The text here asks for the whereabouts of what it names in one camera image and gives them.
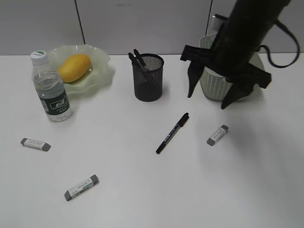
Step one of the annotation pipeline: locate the black mesh pen holder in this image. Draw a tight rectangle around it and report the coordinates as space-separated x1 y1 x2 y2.
132 53 164 102

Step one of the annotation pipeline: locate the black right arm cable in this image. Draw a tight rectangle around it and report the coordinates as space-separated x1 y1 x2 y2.
257 20 300 68

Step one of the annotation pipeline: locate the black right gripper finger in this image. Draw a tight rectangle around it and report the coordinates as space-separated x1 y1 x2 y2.
188 61 205 98
221 82 254 109

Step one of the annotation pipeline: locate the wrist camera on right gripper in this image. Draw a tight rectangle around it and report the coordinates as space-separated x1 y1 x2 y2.
210 14 227 31

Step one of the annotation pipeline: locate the yellow mango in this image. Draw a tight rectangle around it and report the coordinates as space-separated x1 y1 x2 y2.
58 54 91 83

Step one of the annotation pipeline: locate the grey white eraser front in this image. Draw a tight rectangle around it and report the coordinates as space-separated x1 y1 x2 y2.
64 175 99 201

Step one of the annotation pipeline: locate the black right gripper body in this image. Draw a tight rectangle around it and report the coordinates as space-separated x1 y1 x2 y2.
180 45 272 88

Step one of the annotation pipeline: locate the black wall cable right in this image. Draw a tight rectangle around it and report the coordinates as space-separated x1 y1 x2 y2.
205 0 213 35

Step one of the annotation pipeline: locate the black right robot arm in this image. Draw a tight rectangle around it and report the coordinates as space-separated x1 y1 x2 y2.
180 0 300 109

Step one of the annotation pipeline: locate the clear plastic water bottle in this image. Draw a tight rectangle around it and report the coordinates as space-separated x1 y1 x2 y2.
30 50 72 122

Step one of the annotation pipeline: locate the black marker pen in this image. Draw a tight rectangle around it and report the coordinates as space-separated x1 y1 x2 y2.
133 48 155 83
128 52 146 80
156 113 189 154

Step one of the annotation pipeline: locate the grey white eraser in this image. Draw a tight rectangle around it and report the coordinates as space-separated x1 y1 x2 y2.
64 175 99 201
207 124 228 146
20 138 51 152

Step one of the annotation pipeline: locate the pale green woven plastic basket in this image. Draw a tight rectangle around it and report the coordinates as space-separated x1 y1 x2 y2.
199 33 264 101

